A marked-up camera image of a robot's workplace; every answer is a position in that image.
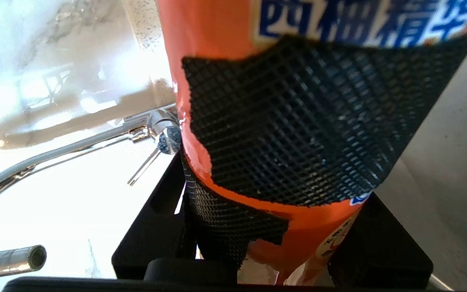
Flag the orange dish soap bottle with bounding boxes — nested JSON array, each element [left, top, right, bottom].
[[155, 0, 467, 287]]

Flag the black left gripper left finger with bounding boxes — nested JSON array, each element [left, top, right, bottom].
[[111, 152, 198, 280]]

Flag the chrome kitchen faucet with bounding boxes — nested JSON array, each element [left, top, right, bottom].
[[0, 103, 183, 280]]

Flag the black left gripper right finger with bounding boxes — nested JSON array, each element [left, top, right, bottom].
[[327, 192, 435, 290]]

